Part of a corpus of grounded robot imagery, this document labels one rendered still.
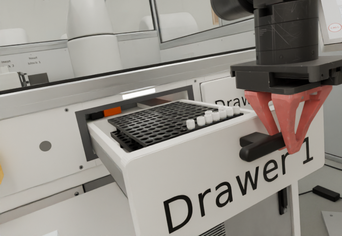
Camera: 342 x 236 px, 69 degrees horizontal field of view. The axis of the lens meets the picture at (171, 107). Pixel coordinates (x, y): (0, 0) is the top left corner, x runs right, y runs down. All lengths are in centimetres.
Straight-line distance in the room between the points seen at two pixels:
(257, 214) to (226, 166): 68
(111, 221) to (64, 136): 20
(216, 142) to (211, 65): 43
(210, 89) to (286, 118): 41
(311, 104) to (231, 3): 14
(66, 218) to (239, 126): 35
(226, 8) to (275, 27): 9
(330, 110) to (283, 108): 201
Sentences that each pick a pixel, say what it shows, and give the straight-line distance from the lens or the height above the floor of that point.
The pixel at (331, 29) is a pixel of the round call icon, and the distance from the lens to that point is 110.
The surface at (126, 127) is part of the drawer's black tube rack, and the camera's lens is 45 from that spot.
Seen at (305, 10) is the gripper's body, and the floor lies 103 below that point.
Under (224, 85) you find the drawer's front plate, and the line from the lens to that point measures 69.
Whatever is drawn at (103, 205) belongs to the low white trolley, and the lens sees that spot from 51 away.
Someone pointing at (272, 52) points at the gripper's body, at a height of 100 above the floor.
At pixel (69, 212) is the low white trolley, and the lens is 53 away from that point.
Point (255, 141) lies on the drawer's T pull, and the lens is 28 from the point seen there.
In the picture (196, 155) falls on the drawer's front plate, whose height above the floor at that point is 91.
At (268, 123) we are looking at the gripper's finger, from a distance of 29.
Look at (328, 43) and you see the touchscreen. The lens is 106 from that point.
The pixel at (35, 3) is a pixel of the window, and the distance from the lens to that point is 58.
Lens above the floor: 101
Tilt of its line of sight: 12 degrees down
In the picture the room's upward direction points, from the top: 9 degrees counter-clockwise
